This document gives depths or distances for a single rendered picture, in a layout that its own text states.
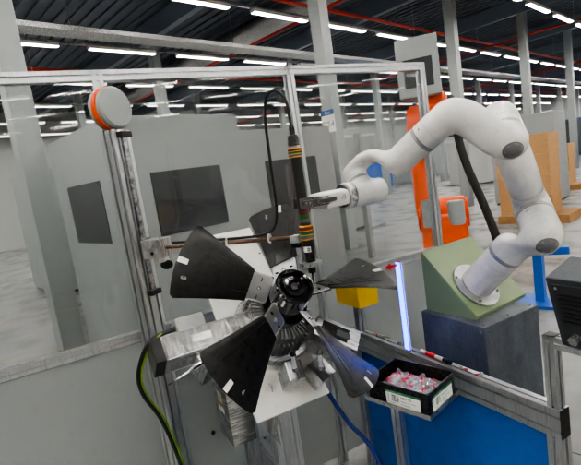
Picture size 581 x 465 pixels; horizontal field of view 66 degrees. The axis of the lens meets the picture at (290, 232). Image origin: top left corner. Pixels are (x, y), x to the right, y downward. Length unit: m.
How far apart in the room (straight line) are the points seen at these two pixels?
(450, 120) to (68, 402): 1.70
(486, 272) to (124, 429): 1.56
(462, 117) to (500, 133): 0.11
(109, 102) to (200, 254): 0.71
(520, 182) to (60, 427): 1.85
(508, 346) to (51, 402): 1.71
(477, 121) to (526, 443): 0.91
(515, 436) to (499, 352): 0.35
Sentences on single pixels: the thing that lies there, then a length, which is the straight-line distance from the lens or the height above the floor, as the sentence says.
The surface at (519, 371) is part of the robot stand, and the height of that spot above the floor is 0.71.
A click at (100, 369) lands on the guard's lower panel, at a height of 0.89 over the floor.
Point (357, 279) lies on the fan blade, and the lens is 1.47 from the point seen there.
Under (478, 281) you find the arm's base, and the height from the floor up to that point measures 1.06.
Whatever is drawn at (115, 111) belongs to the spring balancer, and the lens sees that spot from 1.81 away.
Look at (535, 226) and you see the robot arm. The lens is 1.60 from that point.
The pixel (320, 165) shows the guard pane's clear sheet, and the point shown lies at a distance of 2.28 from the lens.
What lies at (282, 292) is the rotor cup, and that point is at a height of 1.21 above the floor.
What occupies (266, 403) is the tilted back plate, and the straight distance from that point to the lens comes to 1.48.
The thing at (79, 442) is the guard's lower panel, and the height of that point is 0.63.
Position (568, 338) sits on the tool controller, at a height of 1.07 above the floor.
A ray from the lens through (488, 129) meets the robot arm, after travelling 1.35.
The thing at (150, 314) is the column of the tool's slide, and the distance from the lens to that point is 1.83.
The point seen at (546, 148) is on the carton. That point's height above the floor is 1.32.
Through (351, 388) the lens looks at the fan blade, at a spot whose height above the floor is 0.97.
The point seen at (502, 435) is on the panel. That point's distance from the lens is 1.59.
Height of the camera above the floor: 1.55
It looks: 7 degrees down
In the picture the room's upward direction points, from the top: 9 degrees counter-clockwise
